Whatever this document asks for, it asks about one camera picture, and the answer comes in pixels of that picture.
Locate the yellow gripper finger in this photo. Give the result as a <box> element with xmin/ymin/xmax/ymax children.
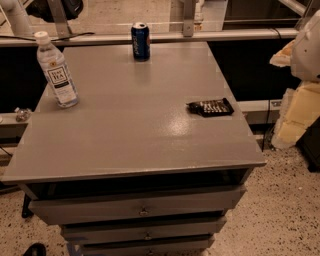
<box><xmin>271</xmin><ymin>81</ymin><xmax>320</xmax><ymax>149</ymax></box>
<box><xmin>269</xmin><ymin>40</ymin><xmax>295</xmax><ymax>67</ymax></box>

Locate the clear plastic tea bottle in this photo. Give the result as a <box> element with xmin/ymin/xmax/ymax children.
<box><xmin>34</xmin><ymin>31</ymin><xmax>79</xmax><ymax>108</ymax></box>

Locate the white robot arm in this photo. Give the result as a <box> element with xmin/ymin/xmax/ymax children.
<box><xmin>269</xmin><ymin>10</ymin><xmax>320</xmax><ymax>149</ymax></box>

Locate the blue pepsi can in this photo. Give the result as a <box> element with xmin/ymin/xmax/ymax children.
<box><xmin>131</xmin><ymin>22</ymin><xmax>150</xmax><ymax>61</ymax></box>

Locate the black snack packet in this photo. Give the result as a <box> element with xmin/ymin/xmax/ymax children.
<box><xmin>187</xmin><ymin>98</ymin><xmax>234</xmax><ymax>117</ymax></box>

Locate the middle grey drawer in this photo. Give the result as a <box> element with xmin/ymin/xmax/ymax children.
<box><xmin>62</xmin><ymin>215</ymin><xmax>226</xmax><ymax>244</ymax></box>

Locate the grey drawer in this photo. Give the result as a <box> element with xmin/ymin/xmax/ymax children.
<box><xmin>62</xmin><ymin>215</ymin><xmax>226</xmax><ymax>244</ymax></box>
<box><xmin>81</xmin><ymin>235</ymin><xmax>214</xmax><ymax>256</ymax></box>
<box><xmin>30</xmin><ymin>185</ymin><xmax>246</xmax><ymax>225</ymax></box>

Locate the bottom grey drawer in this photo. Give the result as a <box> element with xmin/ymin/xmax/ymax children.
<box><xmin>81</xmin><ymin>235</ymin><xmax>214</xmax><ymax>256</ymax></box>

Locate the grey drawer cabinet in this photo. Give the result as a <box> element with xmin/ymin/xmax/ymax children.
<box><xmin>0</xmin><ymin>41</ymin><xmax>267</xmax><ymax>256</ymax></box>

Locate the top grey drawer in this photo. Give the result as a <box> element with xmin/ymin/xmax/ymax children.
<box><xmin>30</xmin><ymin>185</ymin><xmax>246</xmax><ymax>225</ymax></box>

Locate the white pipe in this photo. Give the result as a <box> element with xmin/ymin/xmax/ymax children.
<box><xmin>0</xmin><ymin>0</ymin><xmax>33</xmax><ymax>36</ymax></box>

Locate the crumpled foil wrapper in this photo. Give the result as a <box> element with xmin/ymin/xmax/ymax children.
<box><xmin>14</xmin><ymin>107</ymin><xmax>32</xmax><ymax>122</ymax></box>

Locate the black shoe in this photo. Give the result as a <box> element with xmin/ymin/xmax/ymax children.
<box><xmin>23</xmin><ymin>243</ymin><xmax>46</xmax><ymax>256</ymax></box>

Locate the black cable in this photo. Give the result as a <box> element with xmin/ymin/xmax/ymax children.
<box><xmin>0</xmin><ymin>31</ymin><xmax>96</xmax><ymax>43</ymax></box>

